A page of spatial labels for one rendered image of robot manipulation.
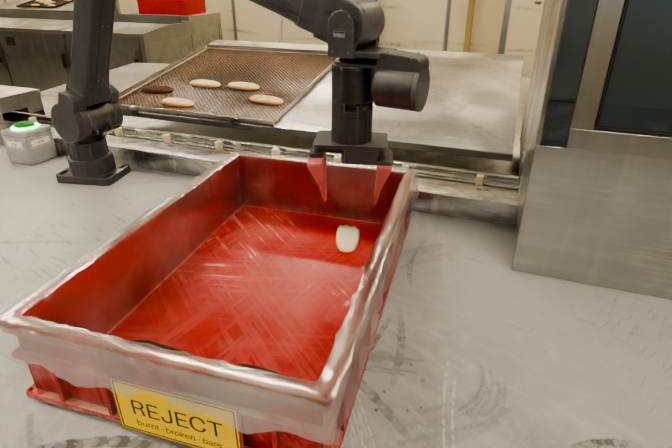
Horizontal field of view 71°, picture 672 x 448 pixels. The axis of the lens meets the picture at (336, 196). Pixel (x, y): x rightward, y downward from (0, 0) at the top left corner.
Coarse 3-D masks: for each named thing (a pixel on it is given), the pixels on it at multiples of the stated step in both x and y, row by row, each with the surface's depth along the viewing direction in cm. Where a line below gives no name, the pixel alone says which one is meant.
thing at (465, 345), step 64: (0, 192) 91; (64, 192) 91; (128, 192) 91; (0, 256) 71; (64, 256) 71; (448, 256) 71; (512, 256) 71; (384, 320) 58; (448, 320) 58; (512, 320) 58; (576, 320) 58; (640, 320) 58; (0, 384) 49; (384, 384) 49; (448, 384) 49; (512, 384) 49; (576, 384) 49; (640, 384) 49
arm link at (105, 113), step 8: (96, 104) 90; (104, 104) 91; (88, 112) 88; (96, 112) 90; (104, 112) 91; (112, 112) 92; (96, 120) 90; (104, 120) 91; (112, 120) 93; (96, 128) 90; (104, 128) 92; (112, 128) 92; (96, 136) 95
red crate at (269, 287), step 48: (240, 240) 74; (288, 240) 74; (192, 288) 63; (240, 288) 63; (288, 288) 63; (336, 288) 63; (144, 336) 54; (192, 336) 54; (240, 336) 54; (288, 336) 54; (48, 384) 46; (240, 432) 39
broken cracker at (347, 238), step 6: (342, 228) 76; (348, 228) 76; (354, 228) 76; (336, 234) 75; (342, 234) 74; (348, 234) 74; (354, 234) 74; (336, 240) 73; (342, 240) 72; (348, 240) 72; (354, 240) 72; (342, 246) 71; (348, 246) 71; (354, 246) 71; (348, 252) 71
